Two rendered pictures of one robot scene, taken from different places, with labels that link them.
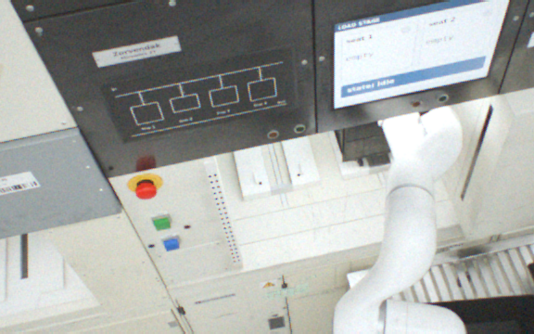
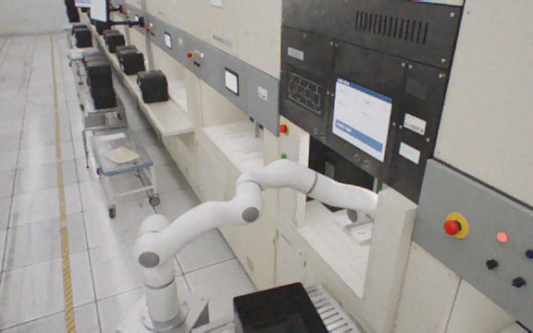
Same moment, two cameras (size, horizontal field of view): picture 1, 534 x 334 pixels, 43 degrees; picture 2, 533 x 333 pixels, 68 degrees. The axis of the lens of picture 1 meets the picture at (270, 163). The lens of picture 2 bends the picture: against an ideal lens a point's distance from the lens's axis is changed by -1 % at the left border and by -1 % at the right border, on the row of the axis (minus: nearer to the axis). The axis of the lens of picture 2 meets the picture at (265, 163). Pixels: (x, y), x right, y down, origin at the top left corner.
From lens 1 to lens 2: 139 cm
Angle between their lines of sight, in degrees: 56
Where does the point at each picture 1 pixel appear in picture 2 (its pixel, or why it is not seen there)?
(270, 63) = (319, 85)
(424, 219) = (291, 164)
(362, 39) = (343, 92)
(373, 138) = not seen: hidden behind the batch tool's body
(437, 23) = (365, 102)
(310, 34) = (330, 77)
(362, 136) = not seen: hidden behind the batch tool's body
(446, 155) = (352, 198)
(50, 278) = not seen: hidden behind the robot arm
